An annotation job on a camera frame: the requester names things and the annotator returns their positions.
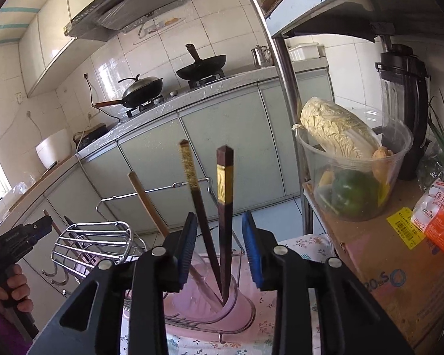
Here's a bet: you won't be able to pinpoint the white plastic box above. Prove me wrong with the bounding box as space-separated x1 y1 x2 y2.
287 43 326 62

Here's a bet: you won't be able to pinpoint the black wok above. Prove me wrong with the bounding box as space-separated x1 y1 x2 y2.
175 43 227 81

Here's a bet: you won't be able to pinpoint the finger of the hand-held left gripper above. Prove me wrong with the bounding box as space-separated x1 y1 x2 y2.
21 217 54 243

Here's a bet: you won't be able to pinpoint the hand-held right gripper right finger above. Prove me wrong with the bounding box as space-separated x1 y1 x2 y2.
242 211 415 355

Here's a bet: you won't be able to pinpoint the floral tablecloth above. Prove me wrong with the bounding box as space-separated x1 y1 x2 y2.
118 234 335 355

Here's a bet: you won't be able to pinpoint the black power cable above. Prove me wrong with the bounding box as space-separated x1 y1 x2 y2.
76 73 122 156

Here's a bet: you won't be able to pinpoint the dark countertop appliance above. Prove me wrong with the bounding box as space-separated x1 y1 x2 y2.
73 123 109 149

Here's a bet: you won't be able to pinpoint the metal shelf rack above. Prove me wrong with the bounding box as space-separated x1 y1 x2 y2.
232 0 444 252

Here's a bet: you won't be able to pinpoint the person's left forearm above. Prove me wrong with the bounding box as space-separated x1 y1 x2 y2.
0 301 27 345

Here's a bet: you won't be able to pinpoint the brown wooden chopstick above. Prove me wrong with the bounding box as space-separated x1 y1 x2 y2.
128 171 223 309

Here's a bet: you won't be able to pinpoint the pink plastic drip tray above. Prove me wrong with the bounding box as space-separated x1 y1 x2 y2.
124 286 257 338

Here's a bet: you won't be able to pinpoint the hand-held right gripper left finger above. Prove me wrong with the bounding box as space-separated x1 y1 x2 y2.
27 212 198 355

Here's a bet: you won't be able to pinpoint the white rice cooker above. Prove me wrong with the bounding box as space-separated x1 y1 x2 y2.
36 128 73 170

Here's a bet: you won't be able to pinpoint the dark chopstick plain gold band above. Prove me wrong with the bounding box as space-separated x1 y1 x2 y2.
216 146 235 304

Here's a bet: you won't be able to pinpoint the carrot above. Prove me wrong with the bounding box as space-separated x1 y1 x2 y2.
371 146 395 183

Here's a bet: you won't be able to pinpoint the orange food packet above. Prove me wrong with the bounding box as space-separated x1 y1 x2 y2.
410 177 444 257

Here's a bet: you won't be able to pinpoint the kitchen base cabinets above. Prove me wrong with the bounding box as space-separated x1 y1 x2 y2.
0 66 336 304

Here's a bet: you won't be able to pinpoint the dark chopstick patterned gold end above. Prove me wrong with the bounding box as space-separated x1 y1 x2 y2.
179 139 223 293

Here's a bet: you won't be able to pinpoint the steel kettle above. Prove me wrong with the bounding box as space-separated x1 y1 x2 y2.
250 45 274 69

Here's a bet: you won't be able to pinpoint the black blender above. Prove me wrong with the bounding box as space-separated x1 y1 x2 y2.
374 34 432 182

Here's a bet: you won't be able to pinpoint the flattened cardboard box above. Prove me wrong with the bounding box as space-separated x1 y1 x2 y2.
304 179 444 350

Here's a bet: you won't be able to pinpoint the wall cabinets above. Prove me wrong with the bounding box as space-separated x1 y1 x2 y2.
18 0 110 99

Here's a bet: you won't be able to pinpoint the clear plastic bag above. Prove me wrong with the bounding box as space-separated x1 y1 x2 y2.
417 138 444 195

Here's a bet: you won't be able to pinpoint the napa cabbage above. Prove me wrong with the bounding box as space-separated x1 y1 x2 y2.
299 96 382 160

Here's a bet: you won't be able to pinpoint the green pepper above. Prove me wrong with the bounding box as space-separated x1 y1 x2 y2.
326 169 380 219

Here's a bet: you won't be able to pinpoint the wok with steel lid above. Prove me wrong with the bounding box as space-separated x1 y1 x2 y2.
94 74 164 110

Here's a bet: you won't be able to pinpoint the gas stove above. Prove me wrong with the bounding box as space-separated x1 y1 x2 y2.
123 70 227 120

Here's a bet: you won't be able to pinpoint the clear plastic container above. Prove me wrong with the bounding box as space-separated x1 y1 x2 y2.
295 106 414 223

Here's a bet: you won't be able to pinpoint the person's left hand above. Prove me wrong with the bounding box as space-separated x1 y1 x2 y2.
0 264 34 314

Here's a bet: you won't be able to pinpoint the metal wire utensil rack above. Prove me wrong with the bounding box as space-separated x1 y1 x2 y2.
42 177 257 344

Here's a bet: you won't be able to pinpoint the range hood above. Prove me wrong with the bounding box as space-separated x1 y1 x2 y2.
63 0 194 42

